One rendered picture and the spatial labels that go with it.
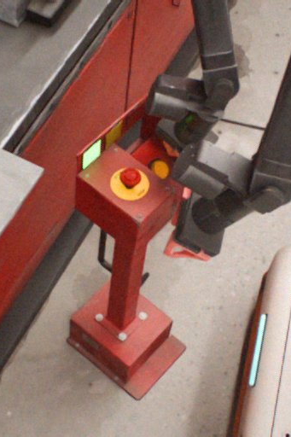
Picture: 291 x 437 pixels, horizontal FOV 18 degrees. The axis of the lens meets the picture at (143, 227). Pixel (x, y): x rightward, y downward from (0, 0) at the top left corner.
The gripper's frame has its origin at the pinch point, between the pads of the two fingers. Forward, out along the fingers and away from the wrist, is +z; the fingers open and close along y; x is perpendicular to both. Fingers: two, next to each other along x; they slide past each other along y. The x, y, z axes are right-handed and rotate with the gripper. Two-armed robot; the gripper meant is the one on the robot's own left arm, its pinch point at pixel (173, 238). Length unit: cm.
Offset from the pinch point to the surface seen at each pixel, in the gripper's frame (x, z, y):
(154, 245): 39, 92, -57
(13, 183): -23.5, 11.5, -2.5
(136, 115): -3.2, 22.4, -36.0
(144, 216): 4.0, 22.3, -16.3
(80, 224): 18, 97, -55
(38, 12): -28, 24, -47
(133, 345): 36, 80, -21
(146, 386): 45, 88, -15
